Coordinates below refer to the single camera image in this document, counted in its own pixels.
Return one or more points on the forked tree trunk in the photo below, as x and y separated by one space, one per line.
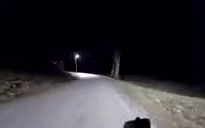
116 66

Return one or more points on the lit street lamp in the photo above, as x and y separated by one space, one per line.
76 57

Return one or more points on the pale grey road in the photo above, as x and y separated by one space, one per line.
73 106

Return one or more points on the pale stony grass verge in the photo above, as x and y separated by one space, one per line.
176 103

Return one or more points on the dim grass verge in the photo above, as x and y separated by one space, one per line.
10 83

